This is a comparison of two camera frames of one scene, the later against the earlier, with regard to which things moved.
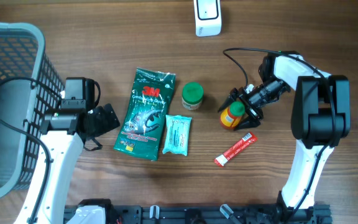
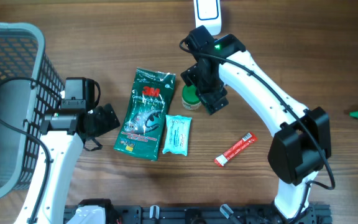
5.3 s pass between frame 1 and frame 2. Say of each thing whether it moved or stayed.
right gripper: moved
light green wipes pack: stayed
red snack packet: stayed
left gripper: stayed
